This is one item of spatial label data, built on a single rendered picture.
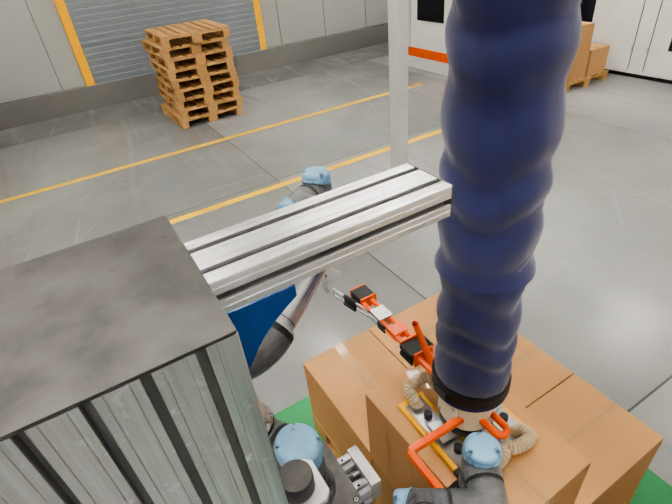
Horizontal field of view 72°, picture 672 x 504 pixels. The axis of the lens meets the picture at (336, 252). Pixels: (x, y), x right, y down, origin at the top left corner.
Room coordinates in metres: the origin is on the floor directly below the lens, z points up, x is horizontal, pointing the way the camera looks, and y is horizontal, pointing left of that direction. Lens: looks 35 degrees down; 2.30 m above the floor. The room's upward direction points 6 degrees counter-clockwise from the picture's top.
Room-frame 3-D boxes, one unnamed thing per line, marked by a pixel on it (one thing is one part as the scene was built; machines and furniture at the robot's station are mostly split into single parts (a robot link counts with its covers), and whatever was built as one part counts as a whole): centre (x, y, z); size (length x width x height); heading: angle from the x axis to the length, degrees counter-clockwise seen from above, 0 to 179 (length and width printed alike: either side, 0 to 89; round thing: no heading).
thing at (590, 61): (7.54, -3.82, 0.45); 1.21 x 1.02 x 0.90; 28
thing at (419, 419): (0.84, -0.27, 0.97); 0.34 x 0.10 x 0.05; 27
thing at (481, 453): (0.51, -0.25, 1.37); 0.09 x 0.08 x 0.11; 173
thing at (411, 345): (1.11, -0.24, 1.07); 0.10 x 0.08 x 0.06; 117
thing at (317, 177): (1.09, 0.03, 1.74); 0.09 x 0.08 x 0.11; 147
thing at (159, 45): (7.85, 1.97, 0.65); 1.29 x 1.10 x 1.30; 28
